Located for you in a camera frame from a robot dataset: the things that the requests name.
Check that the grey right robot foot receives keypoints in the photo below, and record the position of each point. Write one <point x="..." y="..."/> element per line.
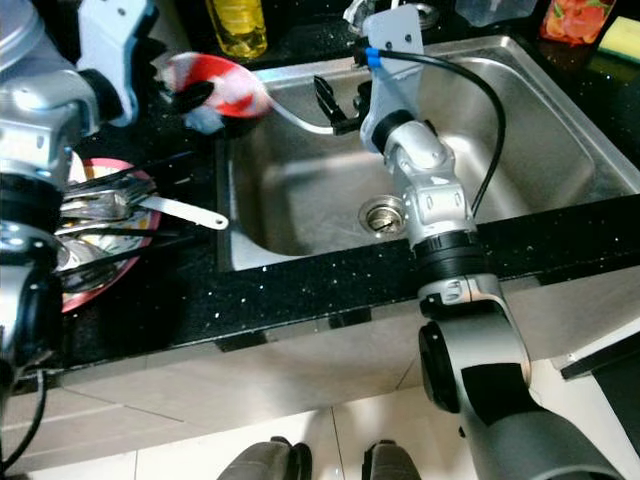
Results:
<point x="392" y="462"/>

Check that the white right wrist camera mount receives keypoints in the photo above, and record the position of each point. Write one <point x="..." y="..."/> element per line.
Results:
<point x="395" y="85"/>

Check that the yellow sponge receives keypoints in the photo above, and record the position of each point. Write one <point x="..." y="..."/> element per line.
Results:
<point x="622" y="40"/>

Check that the metal sink drain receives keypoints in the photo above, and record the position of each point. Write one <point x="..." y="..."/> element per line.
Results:
<point x="382" y="215"/>

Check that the metal faucet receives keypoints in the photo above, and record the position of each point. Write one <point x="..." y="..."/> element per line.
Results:
<point x="355" y="12"/>

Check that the grey robot foot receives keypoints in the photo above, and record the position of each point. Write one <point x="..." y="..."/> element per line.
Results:
<point x="392" y="462"/>
<point x="265" y="460"/>

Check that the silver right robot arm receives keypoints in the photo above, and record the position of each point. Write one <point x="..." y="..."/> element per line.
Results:
<point x="445" y="200"/>

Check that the red and white bowl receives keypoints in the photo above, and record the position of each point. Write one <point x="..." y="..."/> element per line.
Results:
<point x="230" y="75"/>

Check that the red rimmed patterned plate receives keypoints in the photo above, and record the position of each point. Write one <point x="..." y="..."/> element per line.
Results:
<point x="100" y="295"/>

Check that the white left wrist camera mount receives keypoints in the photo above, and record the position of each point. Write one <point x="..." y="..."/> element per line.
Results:
<point x="115" y="40"/>

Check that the stainless steel sink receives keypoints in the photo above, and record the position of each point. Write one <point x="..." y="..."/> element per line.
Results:
<point x="290" y="200"/>

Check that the metal fork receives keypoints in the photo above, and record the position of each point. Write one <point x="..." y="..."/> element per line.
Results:
<point x="110" y="195"/>

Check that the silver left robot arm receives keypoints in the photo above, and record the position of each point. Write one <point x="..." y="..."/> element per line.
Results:
<point x="40" y="110"/>

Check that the clear plastic container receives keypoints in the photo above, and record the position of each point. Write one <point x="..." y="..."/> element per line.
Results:
<point x="495" y="10"/>

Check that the grey left robot foot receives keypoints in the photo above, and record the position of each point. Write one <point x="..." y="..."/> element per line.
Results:
<point x="265" y="460"/>

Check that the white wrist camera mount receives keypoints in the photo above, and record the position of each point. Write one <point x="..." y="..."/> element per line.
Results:
<point x="115" y="40"/>
<point x="395" y="85"/>

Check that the red fruit print packet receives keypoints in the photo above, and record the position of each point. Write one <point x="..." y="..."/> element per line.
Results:
<point x="575" y="20"/>

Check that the yellow liquid bottle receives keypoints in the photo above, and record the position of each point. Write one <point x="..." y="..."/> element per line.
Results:
<point x="237" y="25"/>

